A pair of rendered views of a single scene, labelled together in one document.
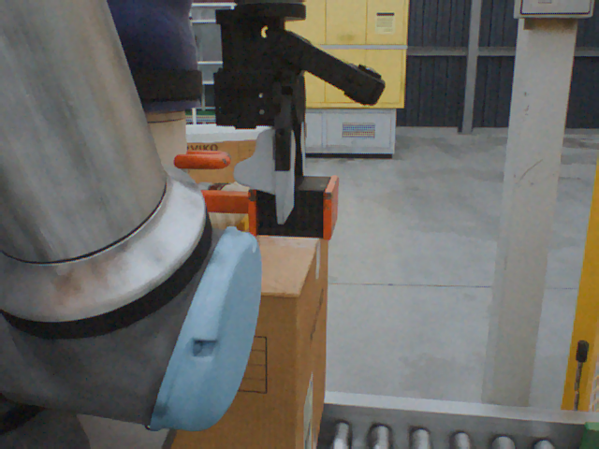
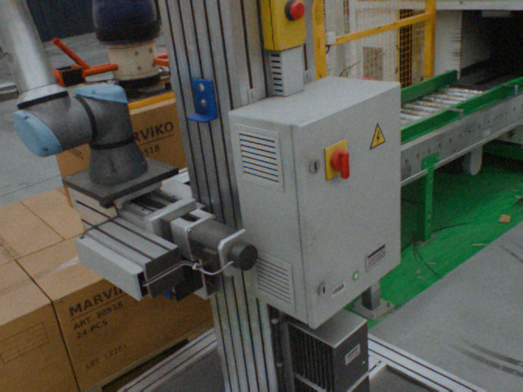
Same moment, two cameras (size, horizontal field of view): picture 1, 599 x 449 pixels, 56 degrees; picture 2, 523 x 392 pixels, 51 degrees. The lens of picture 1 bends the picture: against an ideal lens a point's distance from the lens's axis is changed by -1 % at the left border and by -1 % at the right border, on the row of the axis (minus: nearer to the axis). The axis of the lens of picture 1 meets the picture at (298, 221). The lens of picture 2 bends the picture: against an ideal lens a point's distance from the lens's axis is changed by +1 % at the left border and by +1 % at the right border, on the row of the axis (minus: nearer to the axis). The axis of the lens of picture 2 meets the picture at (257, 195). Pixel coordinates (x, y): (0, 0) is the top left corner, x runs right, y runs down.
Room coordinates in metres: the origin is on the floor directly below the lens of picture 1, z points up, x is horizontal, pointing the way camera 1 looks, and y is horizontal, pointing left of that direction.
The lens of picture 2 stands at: (-0.83, 1.43, 1.54)
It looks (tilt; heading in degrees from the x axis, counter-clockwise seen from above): 24 degrees down; 315
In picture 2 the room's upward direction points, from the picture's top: 7 degrees counter-clockwise
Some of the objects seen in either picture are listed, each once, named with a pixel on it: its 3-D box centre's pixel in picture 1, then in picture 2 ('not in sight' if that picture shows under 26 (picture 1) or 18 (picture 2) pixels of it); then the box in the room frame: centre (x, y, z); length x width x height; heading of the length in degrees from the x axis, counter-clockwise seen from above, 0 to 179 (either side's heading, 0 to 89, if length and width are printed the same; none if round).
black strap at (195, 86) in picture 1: (126, 83); (128, 29); (0.88, 0.26, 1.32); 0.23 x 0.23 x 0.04
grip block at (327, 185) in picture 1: (296, 205); not in sight; (0.59, 0.00, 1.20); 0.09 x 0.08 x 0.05; 172
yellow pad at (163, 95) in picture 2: not in sight; (152, 93); (0.79, 0.28, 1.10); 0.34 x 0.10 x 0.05; 82
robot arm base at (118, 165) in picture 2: not in sight; (115, 155); (0.38, 0.72, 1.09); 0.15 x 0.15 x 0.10
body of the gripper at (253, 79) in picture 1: (264, 69); not in sight; (0.59, 0.03, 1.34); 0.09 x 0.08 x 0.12; 82
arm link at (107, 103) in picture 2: not in sight; (102, 111); (0.38, 0.73, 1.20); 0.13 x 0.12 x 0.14; 88
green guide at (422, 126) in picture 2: not in sight; (452, 117); (0.38, -1.30, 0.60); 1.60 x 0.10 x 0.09; 81
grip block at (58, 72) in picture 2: not in sight; (68, 76); (0.92, 0.51, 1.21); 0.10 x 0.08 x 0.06; 172
